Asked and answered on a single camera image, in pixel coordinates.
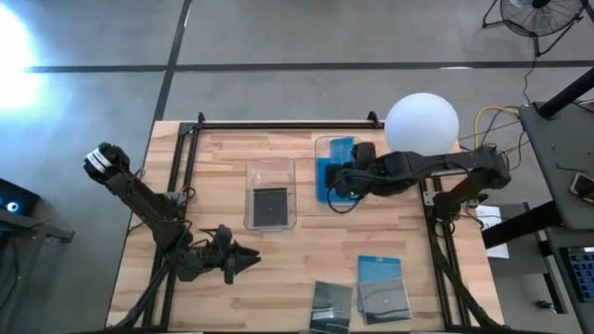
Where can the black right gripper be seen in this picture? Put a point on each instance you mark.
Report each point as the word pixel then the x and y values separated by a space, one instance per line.
pixel 359 171

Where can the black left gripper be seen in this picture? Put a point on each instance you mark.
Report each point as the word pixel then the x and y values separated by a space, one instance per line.
pixel 215 250

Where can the blue jewel case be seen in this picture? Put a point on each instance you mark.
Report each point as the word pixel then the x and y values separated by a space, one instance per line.
pixel 378 268
pixel 341 147

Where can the clear plastic bin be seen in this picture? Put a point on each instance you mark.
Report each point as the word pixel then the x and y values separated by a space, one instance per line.
pixel 271 171
pixel 322 146

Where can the clear jewel case black tray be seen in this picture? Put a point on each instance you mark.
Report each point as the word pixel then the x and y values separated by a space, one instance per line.
pixel 270 209

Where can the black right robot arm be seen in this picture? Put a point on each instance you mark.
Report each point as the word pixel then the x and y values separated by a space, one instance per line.
pixel 464 160

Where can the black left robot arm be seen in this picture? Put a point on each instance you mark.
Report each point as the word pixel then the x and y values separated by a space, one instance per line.
pixel 139 195

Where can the white globe lamp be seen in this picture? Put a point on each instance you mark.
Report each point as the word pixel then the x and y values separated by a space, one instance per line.
pixel 420 123

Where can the white paper sheet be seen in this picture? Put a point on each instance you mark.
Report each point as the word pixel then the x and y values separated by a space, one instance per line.
pixel 487 215

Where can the black desk beam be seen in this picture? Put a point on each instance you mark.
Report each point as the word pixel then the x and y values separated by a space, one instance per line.
pixel 520 225

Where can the grey desk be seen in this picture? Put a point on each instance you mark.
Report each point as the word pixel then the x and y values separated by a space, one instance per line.
pixel 552 185

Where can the black box with blue light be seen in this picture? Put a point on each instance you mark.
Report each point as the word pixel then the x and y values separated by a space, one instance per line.
pixel 18 197

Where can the black pole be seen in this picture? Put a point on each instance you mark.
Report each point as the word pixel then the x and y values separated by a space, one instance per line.
pixel 566 95

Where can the small black floor item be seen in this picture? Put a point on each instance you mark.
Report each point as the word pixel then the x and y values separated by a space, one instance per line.
pixel 544 305

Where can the smartphone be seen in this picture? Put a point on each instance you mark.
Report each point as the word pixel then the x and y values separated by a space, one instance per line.
pixel 585 185

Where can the black floor fan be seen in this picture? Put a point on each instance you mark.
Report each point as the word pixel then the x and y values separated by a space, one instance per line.
pixel 543 18

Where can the keypad with blue keys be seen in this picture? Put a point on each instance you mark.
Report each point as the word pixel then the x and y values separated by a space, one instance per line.
pixel 582 273

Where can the black aluminium table frame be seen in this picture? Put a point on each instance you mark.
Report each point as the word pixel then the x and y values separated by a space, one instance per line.
pixel 278 125

